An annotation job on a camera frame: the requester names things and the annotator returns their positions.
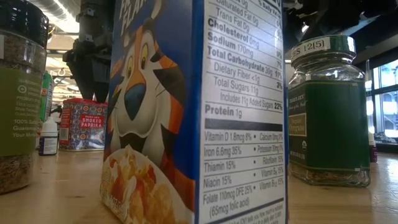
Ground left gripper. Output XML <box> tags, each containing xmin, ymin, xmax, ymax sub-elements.
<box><xmin>62</xmin><ymin>40</ymin><xmax>113</xmax><ymax>104</ymax></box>

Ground green Apple Jacks cereal box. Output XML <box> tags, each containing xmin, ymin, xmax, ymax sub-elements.
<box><xmin>39</xmin><ymin>70</ymin><xmax>55</xmax><ymax>123</ymax></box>

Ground smoked paprika tin red lid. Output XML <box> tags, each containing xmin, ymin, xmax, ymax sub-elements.
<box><xmin>58</xmin><ymin>98</ymin><xmax>109</xmax><ymax>152</ymax></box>

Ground blue Frosted Flakes cereal box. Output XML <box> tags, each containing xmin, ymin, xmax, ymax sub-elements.
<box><xmin>99</xmin><ymin>0</ymin><xmax>289</xmax><ymax>224</ymax></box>

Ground black-lidded herb jar green label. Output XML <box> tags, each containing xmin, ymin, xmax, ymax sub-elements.
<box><xmin>0</xmin><ymin>0</ymin><xmax>50</xmax><ymax>195</ymax></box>

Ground small white-capped dropper bottle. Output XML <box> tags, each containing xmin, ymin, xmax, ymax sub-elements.
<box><xmin>368</xmin><ymin>130</ymin><xmax>378</xmax><ymax>163</ymax></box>
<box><xmin>38</xmin><ymin>116</ymin><xmax>59</xmax><ymax>156</ymax></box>

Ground green-lidded oregano glass jar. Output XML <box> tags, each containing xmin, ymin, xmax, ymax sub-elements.
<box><xmin>287</xmin><ymin>34</ymin><xmax>371</xmax><ymax>188</ymax></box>

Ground black-framed window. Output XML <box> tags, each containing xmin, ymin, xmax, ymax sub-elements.
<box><xmin>365</xmin><ymin>58</ymin><xmax>398</xmax><ymax>146</ymax></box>

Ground silver spiral ventilation duct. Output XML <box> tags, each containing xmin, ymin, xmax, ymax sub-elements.
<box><xmin>29</xmin><ymin>0</ymin><xmax>80</xmax><ymax>34</ymax></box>

